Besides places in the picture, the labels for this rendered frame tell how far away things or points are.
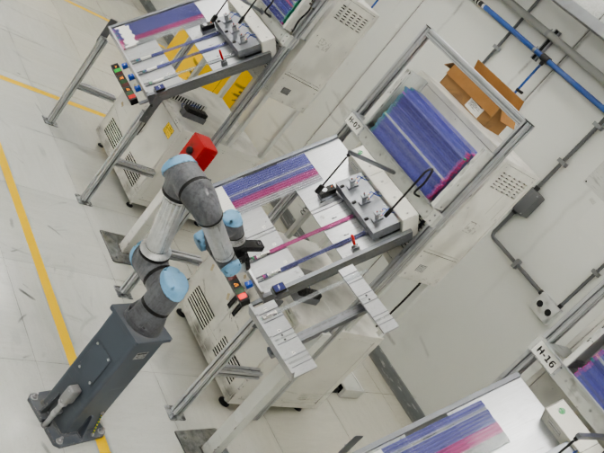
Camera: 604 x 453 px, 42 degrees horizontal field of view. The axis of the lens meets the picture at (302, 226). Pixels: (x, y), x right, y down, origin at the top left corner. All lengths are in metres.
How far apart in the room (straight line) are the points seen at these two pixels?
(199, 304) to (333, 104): 2.49
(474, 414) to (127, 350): 1.27
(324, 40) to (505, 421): 2.39
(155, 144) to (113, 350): 1.92
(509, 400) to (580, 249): 1.79
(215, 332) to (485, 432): 1.50
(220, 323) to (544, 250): 1.98
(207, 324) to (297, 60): 1.56
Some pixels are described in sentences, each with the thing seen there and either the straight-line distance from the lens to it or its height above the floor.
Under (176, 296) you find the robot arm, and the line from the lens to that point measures 2.77.
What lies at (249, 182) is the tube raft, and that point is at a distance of 3.62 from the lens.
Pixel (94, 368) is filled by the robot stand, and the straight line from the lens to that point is 2.97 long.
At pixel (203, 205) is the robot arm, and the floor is 1.12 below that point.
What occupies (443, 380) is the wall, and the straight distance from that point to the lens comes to 4.96.
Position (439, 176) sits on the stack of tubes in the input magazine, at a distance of 3.36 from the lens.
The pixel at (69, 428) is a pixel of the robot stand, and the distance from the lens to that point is 3.13.
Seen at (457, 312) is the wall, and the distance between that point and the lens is 4.94.
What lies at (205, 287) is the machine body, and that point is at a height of 0.26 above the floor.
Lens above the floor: 2.12
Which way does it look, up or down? 20 degrees down
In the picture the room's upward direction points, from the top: 41 degrees clockwise
